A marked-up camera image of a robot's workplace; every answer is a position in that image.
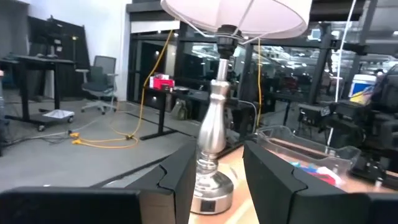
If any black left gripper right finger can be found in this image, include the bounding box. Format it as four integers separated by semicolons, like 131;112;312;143
244;141;398;224

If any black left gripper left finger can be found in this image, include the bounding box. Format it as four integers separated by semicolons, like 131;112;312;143
0;141;197;224

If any red box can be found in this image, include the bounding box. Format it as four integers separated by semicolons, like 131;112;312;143
149;73;175;91

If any olive bag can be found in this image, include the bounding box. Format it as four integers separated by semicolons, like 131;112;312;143
170;98;189;121

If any yellow extension cable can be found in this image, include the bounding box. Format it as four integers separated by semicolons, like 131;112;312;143
70;29;175;149

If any clear plastic bin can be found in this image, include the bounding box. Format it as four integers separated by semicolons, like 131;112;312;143
255;124;362;187

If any white and blue bucket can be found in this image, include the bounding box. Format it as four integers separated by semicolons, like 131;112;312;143
348;73;377;105

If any grey office chair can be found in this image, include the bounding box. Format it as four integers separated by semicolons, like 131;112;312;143
75;55;119;115

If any yellow power cable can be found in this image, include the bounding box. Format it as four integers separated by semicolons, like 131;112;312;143
256;37;263;128

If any slim red adapter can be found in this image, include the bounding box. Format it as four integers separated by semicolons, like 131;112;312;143
313;172;338;187

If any black long desk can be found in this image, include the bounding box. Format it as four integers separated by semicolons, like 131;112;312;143
139;86;259;141

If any white cable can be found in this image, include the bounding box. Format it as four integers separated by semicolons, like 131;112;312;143
326;0;357;147

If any black standing desk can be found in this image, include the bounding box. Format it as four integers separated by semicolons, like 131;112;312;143
0;54;76;132

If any white shade silver table lamp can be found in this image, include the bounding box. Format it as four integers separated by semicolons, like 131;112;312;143
160;0;313;216

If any white flat tray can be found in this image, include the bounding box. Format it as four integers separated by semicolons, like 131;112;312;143
42;109;75;119

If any white adapter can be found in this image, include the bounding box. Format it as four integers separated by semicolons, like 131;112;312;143
317;166;335;178

